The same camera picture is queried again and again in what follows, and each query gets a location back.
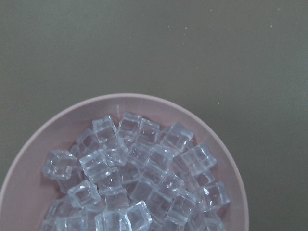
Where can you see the pile of clear ice cubes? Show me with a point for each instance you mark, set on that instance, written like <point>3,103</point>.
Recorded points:
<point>135,176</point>

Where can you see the pink bowl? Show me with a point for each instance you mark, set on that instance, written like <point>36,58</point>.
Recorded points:
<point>26,195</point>

